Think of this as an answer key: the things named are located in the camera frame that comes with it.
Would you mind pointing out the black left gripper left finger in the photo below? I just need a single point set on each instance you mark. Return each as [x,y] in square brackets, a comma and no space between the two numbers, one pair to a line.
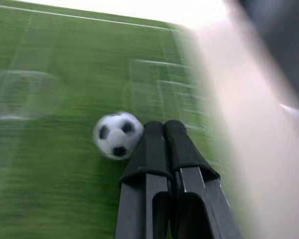
[144,159]

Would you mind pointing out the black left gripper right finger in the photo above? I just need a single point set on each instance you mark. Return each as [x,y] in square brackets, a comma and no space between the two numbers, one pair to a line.
[189,159]

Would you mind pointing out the black and white soccer ball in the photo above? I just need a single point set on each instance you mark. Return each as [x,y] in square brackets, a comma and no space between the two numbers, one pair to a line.
[118,135]

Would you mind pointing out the green soccer field mat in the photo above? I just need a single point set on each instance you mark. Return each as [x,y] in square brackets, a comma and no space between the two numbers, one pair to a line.
[64,104]

